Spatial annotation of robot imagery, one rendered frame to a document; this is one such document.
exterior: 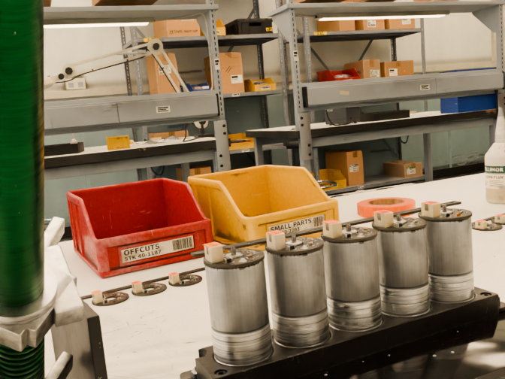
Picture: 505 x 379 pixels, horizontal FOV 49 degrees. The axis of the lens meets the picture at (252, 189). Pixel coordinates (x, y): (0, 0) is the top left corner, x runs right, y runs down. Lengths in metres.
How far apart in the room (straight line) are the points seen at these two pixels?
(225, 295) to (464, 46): 6.11
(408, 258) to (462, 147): 5.99
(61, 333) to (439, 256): 0.18
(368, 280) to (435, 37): 5.83
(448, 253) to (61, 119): 2.23
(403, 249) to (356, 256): 0.03
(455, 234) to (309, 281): 0.08
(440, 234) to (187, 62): 4.54
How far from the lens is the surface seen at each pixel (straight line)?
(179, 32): 4.27
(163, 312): 0.36
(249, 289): 0.22
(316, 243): 0.24
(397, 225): 0.26
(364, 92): 2.93
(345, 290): 0.25
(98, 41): 4.65
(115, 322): 0.35
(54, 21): 2.66
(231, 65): 4.44
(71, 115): 2.44
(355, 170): 4.95
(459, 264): 0.28
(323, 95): 2.80
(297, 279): 0.23
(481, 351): 0.26
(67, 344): 0.17
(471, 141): 6.33
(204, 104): 2.55
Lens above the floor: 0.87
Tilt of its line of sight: 8 degrees down
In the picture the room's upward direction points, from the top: 5 degrees counter-clockwise
